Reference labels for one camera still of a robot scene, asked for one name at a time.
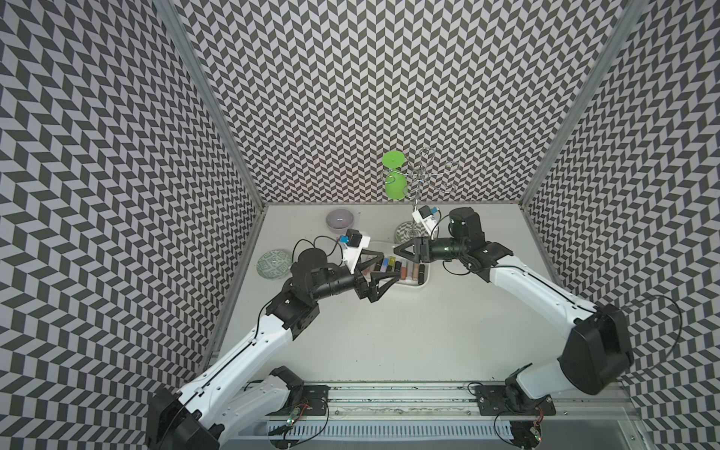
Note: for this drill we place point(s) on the green patterned small bowl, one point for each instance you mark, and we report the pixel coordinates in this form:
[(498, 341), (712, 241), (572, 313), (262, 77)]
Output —
[(275, 264)]

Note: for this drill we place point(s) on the white plastic storage box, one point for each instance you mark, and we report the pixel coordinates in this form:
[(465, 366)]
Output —
[(387, 249)]

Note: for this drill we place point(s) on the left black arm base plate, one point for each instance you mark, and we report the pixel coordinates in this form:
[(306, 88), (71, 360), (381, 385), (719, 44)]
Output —
[(310, 398)]

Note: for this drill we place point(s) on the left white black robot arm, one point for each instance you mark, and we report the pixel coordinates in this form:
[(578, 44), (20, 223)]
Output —
[(210, 410)]

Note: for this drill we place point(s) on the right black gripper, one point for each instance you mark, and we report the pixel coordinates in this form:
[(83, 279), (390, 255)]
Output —
[(405, 253)]

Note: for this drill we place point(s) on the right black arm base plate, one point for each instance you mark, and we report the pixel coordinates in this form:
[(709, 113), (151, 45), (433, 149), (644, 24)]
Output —
[(494, 399)]

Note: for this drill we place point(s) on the grey purple bowl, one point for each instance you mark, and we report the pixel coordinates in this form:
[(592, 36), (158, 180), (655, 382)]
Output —
[(339, 220)]

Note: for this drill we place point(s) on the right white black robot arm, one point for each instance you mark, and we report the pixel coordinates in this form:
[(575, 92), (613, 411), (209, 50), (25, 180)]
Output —
[(597, 348)]

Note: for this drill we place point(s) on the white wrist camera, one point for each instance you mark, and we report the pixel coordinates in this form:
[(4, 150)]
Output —
[(352, 243), (426, 219)]

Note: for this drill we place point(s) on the black lipstick silver band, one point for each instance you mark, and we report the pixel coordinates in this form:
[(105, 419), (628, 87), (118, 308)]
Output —
[(421, 276)]

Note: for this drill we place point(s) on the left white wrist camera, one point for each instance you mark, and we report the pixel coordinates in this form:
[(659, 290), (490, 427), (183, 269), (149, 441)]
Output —
[(352, 243)]

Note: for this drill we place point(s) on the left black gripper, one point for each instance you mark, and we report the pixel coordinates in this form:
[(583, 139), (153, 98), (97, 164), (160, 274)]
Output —
[(372, 292)]

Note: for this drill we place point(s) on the aluminium front rail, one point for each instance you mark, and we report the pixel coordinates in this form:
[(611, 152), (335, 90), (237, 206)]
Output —
[(424, 400)]

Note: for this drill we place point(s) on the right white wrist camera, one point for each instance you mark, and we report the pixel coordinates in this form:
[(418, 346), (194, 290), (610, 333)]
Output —
[(426, 219)]

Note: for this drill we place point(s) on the green plastic cup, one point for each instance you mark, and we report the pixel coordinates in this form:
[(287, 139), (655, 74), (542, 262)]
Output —
[(395, 184)]

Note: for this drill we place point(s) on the chrome metal stand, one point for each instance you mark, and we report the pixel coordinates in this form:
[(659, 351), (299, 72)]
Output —
[(425, 178)]

